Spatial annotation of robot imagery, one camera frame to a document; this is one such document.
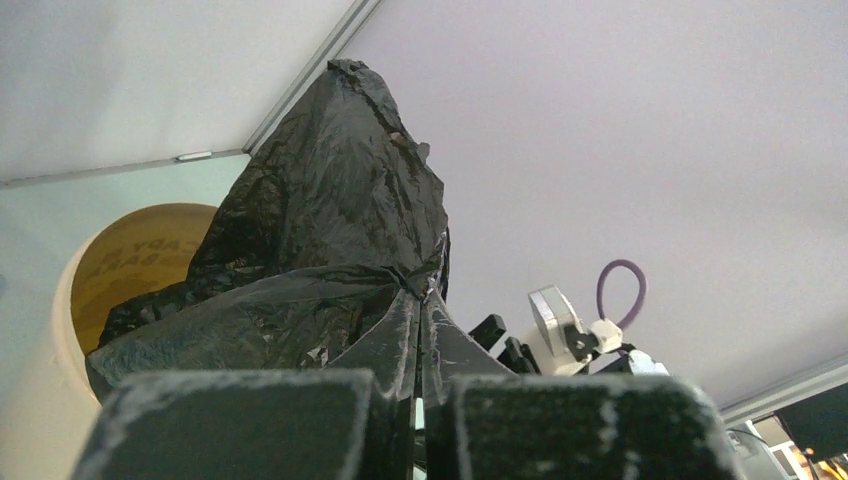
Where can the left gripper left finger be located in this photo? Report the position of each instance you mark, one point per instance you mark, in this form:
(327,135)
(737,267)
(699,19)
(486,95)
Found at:
(353,419)

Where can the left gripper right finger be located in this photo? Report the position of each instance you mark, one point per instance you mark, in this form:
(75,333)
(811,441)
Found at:
(482,421)

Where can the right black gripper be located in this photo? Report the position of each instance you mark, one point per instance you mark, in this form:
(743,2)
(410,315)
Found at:
(518,357)

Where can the beige plastic trash bin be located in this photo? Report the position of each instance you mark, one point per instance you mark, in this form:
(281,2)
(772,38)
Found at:
(47,414)

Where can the black trash bag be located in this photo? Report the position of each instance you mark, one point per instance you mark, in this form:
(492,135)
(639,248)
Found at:
(335,215)

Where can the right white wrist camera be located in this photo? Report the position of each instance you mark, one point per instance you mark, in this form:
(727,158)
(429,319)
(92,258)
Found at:
(563,345)

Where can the right aluminium frame post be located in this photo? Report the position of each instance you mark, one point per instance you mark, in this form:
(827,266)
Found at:
(339,37)

